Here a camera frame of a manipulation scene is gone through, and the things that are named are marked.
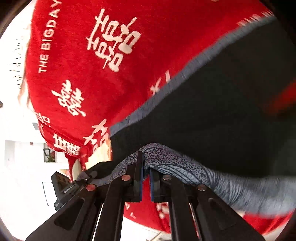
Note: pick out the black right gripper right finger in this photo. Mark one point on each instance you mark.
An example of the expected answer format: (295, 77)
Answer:
(197, 213)

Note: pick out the black pants grey waistband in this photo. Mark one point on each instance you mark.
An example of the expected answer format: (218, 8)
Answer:
(206, 101)

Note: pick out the peach folded cloth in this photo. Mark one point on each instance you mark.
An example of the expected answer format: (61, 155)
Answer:
(102, 154)

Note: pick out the red printed bed blanket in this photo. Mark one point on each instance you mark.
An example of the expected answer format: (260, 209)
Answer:
(62, 30)

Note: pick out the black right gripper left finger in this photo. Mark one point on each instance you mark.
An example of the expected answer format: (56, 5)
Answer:
(93, 212)

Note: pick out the red patterned pillow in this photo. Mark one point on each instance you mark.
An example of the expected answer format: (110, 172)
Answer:
(76, 165)

